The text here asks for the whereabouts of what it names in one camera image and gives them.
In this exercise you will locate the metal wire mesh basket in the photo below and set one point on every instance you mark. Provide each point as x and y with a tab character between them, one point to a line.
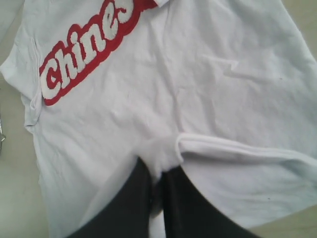
2	136

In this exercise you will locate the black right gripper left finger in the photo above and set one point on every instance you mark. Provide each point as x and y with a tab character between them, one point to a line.
127	214

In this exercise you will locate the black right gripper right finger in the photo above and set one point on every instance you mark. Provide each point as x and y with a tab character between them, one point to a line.
187	214

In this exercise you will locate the white t-shirt with red logo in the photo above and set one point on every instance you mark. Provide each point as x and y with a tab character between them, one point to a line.
226	90

